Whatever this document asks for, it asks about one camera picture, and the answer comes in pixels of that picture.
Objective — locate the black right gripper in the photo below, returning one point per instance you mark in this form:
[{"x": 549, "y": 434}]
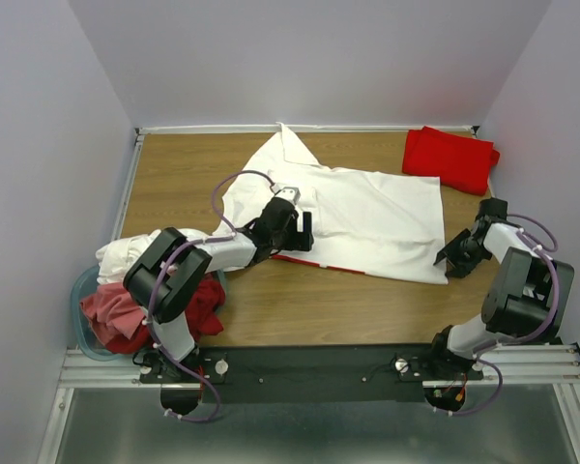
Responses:
[{"x": 449, "y": 247}]

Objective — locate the dark red t-shirt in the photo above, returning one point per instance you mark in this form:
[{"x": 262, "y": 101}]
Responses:
[{"x": 201, "y": 316}]

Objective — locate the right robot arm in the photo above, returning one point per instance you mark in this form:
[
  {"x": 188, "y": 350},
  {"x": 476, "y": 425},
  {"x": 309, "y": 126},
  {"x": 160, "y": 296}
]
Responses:
[{"x": 526, "y": 300}]

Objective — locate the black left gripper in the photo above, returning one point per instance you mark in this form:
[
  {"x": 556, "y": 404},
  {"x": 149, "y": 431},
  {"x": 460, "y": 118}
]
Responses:
[{"x": 302, "y": 242}]

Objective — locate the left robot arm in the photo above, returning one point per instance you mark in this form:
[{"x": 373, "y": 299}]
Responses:
[{"x": 165, "y": 278}]

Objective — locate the white printed t-shirt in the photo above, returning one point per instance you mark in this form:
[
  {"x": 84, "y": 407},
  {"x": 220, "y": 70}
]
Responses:
[{"x": 368, "y": 222}]

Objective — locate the teal plastic bin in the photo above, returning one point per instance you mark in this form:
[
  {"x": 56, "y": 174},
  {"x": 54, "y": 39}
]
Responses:
[{"x": 86, "y": 285}]

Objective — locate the folded bright red t-shirt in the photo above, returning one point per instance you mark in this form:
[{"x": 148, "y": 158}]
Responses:
[{"x": 459, "y": 162}]

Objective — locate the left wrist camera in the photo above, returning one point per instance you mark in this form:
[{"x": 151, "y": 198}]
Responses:
[{"x": 291, "y": 195}]

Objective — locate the pink t-shirt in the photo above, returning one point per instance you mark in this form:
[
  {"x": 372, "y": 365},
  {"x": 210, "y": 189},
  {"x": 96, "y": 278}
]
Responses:
[{"x": 110, "y": 312}]

